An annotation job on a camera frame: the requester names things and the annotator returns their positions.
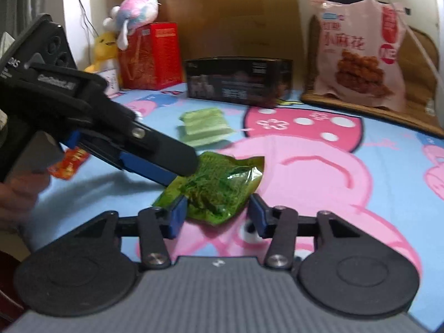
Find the black tin box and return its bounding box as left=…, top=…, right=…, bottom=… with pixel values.
left=185, top=56, right=293, bottom=107

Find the red spicy snack packet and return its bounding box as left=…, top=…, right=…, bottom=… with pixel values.
left=48, top=147, right=90, bottom=180

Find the Peppa Pig blue bedsheet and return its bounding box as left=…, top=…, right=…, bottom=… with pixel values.
left=23, top=92, right=443, bottom=329

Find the brown seat cushion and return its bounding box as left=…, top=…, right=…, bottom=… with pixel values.
left=301, top=16, right=443, bottom=138

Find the dark green pickle packet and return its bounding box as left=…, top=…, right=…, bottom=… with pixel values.
left=154, top=151, right=265, bottom=226

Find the light green tissue pack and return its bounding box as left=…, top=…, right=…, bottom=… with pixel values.
left=179, top=107, right=235, bottom=147

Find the red gift box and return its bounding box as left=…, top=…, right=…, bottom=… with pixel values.
left=118, top=22, right=183, bottom=90

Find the person left hand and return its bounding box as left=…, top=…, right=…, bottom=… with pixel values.
left=0, top=171, right=51, bottom=231

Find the pastel unicorn plush toy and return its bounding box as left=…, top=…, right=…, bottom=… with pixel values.
left=102, top=0, right=160, bottom=51

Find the yellow plush toy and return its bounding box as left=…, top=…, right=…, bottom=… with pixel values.
left=84, top=32, right=118, bottom=73

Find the wooden headboard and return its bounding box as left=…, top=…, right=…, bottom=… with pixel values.
left=107, top=0, right=305, bottom=89

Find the pink fried twist snack bag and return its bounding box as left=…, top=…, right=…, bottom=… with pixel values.
left=312, top=0, right=406, bottom=102

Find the white enamel mug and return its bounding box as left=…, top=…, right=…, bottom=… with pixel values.
left=97, top=69, right=120, bottom=97

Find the white power cable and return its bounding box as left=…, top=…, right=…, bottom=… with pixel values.
left=367, top=0, right=444, bottom=87

